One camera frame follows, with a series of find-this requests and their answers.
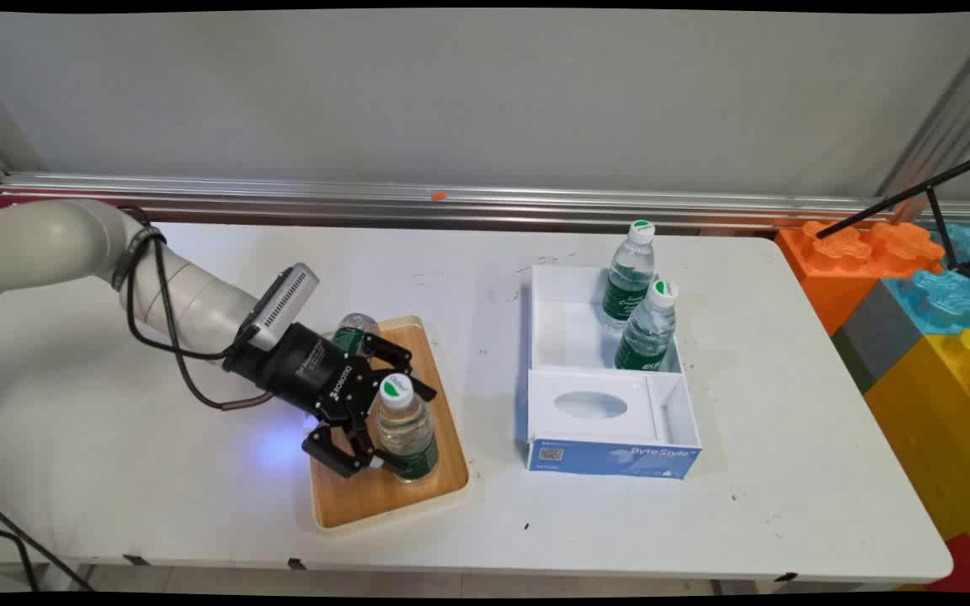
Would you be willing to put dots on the black tripod stand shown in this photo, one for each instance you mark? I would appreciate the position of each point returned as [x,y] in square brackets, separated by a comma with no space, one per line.
[940,215]

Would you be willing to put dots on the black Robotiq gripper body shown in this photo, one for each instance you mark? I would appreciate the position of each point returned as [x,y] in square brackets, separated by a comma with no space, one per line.
[304,370]

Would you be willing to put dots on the water bottle green label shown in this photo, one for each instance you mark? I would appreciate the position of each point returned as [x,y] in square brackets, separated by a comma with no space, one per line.
[647,332]
[354,330]
[628,278]
[405,433]

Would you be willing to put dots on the red toy block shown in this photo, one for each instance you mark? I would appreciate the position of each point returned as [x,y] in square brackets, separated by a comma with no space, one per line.
[969,568]

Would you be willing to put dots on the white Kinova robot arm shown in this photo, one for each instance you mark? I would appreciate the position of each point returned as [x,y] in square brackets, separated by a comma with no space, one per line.
[55,240]

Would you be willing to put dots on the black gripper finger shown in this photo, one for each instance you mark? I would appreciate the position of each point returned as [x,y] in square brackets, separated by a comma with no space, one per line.
[405,362]
[342,446]

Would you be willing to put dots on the wooden tray with cream rim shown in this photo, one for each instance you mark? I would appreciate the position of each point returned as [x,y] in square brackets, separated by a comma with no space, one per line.
[367,505]

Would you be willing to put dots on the aluminium rail along wall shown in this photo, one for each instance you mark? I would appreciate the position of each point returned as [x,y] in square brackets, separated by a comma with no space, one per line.
[485,206]

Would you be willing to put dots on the white box with blue side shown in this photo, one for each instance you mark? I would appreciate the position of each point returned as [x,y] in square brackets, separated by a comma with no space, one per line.
[611,421]

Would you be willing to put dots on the large yellow toy block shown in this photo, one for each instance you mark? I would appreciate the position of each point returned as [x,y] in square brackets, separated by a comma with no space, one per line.
[935,438]

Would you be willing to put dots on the grey toy block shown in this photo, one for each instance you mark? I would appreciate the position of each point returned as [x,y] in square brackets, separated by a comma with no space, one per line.
[876,337]

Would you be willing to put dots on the light blue toy block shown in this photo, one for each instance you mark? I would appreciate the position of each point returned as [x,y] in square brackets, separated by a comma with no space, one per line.
[948,303]
[969,240]

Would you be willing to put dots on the large orange toy block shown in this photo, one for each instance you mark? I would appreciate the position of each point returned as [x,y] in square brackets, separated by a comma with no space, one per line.
[830,269]

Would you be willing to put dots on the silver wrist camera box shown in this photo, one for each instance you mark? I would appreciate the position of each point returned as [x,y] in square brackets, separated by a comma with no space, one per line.
[281,307]

